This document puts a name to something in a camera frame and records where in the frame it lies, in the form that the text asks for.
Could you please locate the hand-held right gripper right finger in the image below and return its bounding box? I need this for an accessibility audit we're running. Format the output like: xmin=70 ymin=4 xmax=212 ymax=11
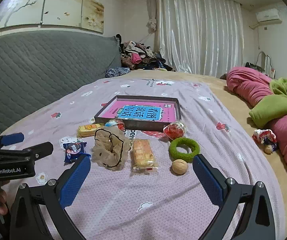
xmin=192 ymin=154 xmax=276 ymax=240

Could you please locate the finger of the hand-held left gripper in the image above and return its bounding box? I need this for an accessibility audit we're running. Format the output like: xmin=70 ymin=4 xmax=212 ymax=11
xmin=0 ymin=132 xmax=25 ymax=147
xmin=21 ymin=142 xmax=54 ymax=161

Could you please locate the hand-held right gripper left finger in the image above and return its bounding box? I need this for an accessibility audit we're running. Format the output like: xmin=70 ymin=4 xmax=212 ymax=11
xmin=10 ymin=154 xmax=93 ymax=240

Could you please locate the blue cookie packet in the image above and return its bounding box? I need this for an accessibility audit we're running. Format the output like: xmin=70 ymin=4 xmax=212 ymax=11
xmin=62 ymin=141 xmax=92 ymax=164

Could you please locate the beige mesh hair scrunchie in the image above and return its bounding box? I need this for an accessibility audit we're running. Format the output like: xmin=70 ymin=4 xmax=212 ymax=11
xmin=92 ymin=127 xmax=131 ymax=172

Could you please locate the green fuzzy hair scrunchie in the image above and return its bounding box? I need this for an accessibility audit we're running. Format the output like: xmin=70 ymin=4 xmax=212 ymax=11
xmin=168 ymin=137 xmax=201 ymax=162

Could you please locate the yellow snack packet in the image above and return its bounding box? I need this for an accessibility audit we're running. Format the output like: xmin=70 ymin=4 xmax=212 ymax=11
xmin=77 ymin=123 xmax=106 ymax=138

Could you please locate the large red toy egg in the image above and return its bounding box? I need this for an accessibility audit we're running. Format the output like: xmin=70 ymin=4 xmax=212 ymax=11
xmin=163 ymin=121 xmax=187 ymax=140

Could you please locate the clear cracker packet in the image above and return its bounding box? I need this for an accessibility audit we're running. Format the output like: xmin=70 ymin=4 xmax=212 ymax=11
xmin=130 ymin=139 xmax=160 ymax=173

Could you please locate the shallow brown cardboard box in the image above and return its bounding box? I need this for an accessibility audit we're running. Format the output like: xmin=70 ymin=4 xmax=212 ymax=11
xmin=94 ymin=95 xmax=182 ymax=132

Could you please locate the person's left hand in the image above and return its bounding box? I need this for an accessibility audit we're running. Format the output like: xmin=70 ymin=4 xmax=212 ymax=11
xmin=0 ymin=180 xmax=11 ymax=216

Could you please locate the purple strawberry printed blanket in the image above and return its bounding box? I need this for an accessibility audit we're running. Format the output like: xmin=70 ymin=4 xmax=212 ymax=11
xmin=0 ymin=77 xmax=286 ymax=240

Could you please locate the small wrapped toy egg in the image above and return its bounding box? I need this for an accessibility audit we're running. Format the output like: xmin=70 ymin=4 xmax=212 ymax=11
xmin=105 ymin=119 xmax=126 ymax=132

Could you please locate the red white patterned cloth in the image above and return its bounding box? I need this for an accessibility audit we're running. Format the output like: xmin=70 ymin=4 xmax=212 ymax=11
xmin=252 ymin=129 xmax=277 ymax=153

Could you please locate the pink picture book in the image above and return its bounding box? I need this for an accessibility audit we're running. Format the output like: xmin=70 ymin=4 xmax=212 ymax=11
xmin=101 ymin=98 xmax=179 ymax=123

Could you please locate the grey quilted headboard cover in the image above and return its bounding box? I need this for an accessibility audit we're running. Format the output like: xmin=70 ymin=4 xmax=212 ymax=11
xmin=0 ymin=30 xmax=121 ymax=140

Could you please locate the tan bed sheet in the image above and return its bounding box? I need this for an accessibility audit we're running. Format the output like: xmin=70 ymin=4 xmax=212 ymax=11
xmin=129 ymin=69 xmax=287 ymax=240

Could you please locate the green blanket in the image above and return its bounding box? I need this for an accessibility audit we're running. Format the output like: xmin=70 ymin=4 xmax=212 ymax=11
xmin=248 ymin=78 xmax=287 ymax=128

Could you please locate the pink quilt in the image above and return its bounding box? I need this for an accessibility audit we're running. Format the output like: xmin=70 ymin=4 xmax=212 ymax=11
xmin=226 ymin=67 xmax=287 ymax=188

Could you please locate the blue floral cloth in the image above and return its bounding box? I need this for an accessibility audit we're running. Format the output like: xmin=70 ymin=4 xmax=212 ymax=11
xmin=105 ymin=67 xmax=131 ymax=78

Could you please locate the black gadget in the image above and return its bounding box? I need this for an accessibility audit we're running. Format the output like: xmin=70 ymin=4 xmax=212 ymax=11
xmin=246 ymin=62 xmax=266 ymax=72

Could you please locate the pile of clothes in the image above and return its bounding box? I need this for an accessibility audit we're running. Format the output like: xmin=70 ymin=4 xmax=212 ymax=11
xmin=116 ymin=34 xmax=176 ymax=72

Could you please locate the white metal rack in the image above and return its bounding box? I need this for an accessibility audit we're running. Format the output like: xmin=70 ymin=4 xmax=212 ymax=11
xmin=256 ymin=51 xmax=276 ymax=78

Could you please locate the white shiny curtain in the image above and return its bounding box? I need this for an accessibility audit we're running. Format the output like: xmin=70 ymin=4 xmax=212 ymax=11
xmin=156 ymin=0 xmax=244 ymax=78

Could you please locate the white air conditioner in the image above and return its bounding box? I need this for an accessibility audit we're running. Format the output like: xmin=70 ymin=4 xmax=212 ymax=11
xmin=256 ymin=8 xmax=282 ymax=25

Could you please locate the beige side drape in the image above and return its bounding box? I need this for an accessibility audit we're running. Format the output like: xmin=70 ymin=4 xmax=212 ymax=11
xmin=146 ymin=0 xmax=161 ymax=53

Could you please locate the floral wall painting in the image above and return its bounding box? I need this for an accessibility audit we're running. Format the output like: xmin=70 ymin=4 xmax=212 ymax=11
xmin=0 ymin=0 xmax=105 ymax=33

